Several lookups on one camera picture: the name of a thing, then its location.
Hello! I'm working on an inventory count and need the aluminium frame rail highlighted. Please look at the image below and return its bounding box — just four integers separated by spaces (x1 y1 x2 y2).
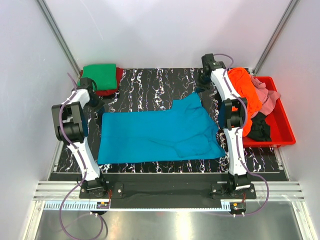
33 181 304 201

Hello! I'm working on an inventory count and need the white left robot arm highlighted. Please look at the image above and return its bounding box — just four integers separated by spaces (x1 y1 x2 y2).
51 77 104 182

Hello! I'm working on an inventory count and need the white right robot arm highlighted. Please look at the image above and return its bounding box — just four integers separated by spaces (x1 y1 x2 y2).
196 53 251 199

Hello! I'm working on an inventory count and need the green folded t shirt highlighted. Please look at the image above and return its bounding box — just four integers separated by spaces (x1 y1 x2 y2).
81 63 118 91

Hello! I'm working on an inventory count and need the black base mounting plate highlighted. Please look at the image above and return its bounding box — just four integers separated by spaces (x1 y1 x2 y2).
79 181 257 200

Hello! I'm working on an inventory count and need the dark red folded t shirt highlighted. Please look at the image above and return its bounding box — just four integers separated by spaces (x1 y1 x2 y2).
93 67 124 97

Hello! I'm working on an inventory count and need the black t shirt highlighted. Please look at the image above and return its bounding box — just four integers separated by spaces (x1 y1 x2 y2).
247 112 272 142

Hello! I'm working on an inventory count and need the pink t shirt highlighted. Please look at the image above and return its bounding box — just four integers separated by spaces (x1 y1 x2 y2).
251 76 281 118

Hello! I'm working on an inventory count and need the red plastic bin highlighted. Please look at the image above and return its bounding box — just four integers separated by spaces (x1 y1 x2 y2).
242 76 296 147

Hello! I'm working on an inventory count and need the orange t shirt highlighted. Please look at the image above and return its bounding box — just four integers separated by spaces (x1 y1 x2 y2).
227 67 262 137

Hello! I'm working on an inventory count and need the blue t shirt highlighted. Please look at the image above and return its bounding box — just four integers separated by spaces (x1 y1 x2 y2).
97 92 225 165

